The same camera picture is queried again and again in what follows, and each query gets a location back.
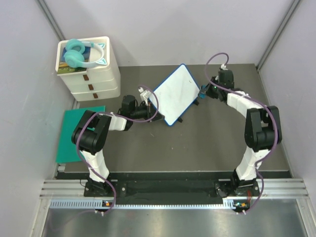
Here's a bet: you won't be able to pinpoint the green cutting mat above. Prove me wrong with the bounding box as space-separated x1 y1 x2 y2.
56 106 106 163

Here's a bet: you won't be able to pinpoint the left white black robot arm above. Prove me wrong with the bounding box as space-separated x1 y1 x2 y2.
71 95 164 197

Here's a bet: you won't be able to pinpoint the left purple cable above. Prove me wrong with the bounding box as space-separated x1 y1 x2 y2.
76 84 158 214

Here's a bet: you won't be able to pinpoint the teal cat-ear headphones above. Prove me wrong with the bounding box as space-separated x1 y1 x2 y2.
64 39 107 69

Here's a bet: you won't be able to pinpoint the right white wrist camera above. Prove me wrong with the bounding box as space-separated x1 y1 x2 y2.
220 64 227 70

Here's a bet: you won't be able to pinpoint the blue framed whiteboard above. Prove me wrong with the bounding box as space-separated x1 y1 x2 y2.
149 64 199 126

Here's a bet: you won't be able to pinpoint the purple cable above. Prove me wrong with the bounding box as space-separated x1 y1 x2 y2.
76 84 158 214
205 52 282 215

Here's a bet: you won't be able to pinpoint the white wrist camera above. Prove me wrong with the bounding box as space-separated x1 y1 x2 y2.
220 64 227 70
138 87 152 105

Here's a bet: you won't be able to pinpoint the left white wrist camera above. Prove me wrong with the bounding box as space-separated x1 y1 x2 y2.
138 87 152 105

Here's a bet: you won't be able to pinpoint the blue felt eraser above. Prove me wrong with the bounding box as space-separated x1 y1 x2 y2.
198 92 206 99

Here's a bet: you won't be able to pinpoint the colourful picture book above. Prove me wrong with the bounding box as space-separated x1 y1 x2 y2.
57 46 90 74

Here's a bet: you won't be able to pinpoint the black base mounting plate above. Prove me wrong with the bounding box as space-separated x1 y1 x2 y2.
95 171 259 204

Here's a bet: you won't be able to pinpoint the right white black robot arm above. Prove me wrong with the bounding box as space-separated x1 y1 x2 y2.
198 69 282 197

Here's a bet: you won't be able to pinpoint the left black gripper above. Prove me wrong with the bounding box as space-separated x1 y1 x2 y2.
131 101 164 122

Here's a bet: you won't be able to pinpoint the aluminium rail frame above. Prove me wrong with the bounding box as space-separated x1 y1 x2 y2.
39 178 309 199

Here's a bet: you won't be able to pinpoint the slotted grey cable duct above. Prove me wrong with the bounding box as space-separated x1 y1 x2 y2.
49 199 249 210

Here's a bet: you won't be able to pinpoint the white three-drawer storage unit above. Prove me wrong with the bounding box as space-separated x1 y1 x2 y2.
55 36 120 102

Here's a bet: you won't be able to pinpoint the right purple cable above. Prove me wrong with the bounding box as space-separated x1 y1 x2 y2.
205 52 282 215

